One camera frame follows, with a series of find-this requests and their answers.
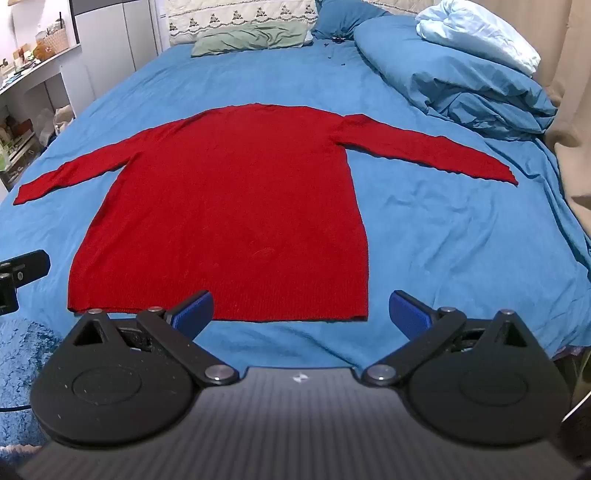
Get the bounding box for white shelf unit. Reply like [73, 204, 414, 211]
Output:
[0, 42, 85, 191]

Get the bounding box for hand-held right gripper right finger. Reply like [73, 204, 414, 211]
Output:
[361, 289, 533, 387]

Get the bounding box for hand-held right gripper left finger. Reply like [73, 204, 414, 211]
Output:
[68, 289, 239, 387]

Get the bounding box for small dark bits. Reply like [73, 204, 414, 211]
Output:
[323, 38, 348, 66]

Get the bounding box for red knitted sweater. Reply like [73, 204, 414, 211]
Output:
[13, 103, 519, 324]

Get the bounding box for white wardrobe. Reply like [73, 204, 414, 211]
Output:
[69, 0, 172, 103]

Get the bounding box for wicker basket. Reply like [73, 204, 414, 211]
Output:
[35, 28, 70, 54]

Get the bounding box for cream quilted headboard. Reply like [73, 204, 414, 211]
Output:
[165, 0, 320, 47]

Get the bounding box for white plastic bag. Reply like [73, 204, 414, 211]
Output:
[37, 108, 59, 149]

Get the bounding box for blue fluffy rug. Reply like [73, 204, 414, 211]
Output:
[0, 318, 63, 450]

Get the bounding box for light blue blanket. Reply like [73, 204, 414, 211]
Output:
[414, 0, 542, 76]

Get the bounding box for blue pillow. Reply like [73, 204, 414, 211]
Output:
[310, 0, 393, 42]

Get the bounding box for green pillow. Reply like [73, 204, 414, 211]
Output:
[191, 20, 315, 58]

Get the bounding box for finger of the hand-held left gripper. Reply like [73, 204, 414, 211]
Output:
[0, 250, 51, 283]
[0, 275, 20, 316]

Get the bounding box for blue duvet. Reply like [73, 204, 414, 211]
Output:
[353, 17, 558, 141]

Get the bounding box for beige curtain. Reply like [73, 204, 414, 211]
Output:
[531, 0, 591, 217]

